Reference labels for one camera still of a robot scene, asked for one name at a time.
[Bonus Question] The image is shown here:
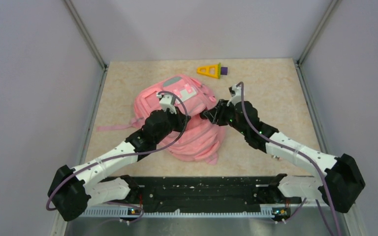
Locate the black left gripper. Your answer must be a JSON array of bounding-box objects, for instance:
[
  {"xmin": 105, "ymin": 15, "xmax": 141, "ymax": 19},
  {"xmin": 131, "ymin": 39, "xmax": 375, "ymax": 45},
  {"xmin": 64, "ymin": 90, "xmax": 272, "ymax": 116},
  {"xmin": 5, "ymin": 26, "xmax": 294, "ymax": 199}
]
[{"xmin": 155, "ymin": 105, "xmax": 190, "ymax": 143}]

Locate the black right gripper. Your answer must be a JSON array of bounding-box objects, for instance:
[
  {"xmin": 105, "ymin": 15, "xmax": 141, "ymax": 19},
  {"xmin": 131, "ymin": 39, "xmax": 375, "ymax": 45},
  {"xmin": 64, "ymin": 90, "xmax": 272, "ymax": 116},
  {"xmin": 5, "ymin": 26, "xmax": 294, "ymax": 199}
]
[{"xmin": 205, "ymin": 99, "xmax": 248, "ymax": 136}]

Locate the pink student backpack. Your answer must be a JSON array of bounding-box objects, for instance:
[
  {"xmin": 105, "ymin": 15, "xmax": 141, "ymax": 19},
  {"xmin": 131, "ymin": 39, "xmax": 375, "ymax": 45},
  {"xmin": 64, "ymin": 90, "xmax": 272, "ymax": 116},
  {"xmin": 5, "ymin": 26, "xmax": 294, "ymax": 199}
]
[{"xmin": 97, "ymin": 74, "xmax": 225, "ymax": 165}]

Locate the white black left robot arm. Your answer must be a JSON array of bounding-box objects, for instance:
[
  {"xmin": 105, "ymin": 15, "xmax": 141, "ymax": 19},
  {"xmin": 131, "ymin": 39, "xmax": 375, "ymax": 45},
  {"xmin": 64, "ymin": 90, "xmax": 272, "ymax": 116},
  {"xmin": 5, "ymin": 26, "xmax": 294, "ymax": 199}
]
[{"xmin": 46, "ymin": 110, "xmax": 191, "ymax": 221}]

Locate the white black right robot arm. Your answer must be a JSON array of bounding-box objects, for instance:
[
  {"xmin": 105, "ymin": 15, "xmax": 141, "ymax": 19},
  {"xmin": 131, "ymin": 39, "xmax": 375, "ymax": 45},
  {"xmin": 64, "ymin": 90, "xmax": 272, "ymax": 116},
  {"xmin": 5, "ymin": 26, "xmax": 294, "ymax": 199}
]
[{"xmin": 200, "ymin": 99, "xmax": 366, "ymax": 213}]

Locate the yellow green purple toy block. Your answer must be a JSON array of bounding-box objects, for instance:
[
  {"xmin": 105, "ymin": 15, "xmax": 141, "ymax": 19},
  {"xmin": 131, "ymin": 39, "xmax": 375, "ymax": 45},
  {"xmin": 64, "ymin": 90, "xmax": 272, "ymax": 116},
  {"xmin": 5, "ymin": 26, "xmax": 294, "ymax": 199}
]
[{"xmin": 196, "ymin": 63, "xmax": 228, "ymax": 79}]

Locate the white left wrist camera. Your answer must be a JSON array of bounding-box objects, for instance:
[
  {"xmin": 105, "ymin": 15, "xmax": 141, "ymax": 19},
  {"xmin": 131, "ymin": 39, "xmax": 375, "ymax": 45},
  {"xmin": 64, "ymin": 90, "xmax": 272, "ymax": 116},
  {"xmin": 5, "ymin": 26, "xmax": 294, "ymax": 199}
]
[{"xmin": 157, "ymin": 91, "xmax": 177, "ymax": 114}]

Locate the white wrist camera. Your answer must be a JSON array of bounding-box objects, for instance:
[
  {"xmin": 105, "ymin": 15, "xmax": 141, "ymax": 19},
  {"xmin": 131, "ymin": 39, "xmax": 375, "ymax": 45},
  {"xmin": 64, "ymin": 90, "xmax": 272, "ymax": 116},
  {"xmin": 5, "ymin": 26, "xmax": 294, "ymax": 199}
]
[
  {"xmin": 227, "ymin": 83, "xmax": 244, "ymax": 107},
  {"xmin": 157, "ymin": 91, "xmax": 177, "ymax": 114}
]

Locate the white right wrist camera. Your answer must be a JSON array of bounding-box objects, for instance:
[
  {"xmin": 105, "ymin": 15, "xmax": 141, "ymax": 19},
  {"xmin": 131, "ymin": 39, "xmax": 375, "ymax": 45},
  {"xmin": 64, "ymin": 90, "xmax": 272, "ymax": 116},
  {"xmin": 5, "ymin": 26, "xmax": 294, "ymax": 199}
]
[{"xmin": 227, "ymin": 83, "xmax": 244, "ymax": 107}]

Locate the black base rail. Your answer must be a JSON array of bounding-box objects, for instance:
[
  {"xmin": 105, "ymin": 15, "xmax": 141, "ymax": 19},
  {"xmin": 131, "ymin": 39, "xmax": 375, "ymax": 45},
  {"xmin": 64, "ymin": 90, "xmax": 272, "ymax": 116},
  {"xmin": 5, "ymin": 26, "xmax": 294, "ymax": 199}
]
[{"xmin": 121, "ymin": 177, "xmax": 303, "ymax": 213}]

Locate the aluminium frame rail right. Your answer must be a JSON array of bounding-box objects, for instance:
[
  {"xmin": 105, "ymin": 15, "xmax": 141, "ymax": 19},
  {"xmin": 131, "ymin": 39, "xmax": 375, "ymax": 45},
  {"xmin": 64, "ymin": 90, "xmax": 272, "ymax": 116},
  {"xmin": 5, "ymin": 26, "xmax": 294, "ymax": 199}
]
[{"xmin": 294, "ymin": 0, "xmax": 341, "ymax": 153}]

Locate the aluminium frame rail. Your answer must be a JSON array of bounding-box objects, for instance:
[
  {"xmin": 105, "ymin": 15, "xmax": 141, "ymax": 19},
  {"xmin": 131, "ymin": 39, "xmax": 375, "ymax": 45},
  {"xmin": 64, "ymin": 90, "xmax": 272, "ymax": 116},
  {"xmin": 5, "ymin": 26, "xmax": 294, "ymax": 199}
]
[
  {"xmin": 62, "ymin": 0, "xmax": 108, "ymax": 183},
  {"xmin": 294, "ymin": 0, "xmax": 341, "ymax": 153}
]

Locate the aluminium frame rail left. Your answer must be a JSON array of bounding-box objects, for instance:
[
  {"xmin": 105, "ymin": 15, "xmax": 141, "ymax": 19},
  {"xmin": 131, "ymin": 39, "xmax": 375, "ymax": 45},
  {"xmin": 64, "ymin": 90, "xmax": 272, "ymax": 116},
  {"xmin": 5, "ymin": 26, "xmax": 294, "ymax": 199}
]
[{"xmin": 62, "ymin": 0, "xmax": 108, "ymax": 183}]

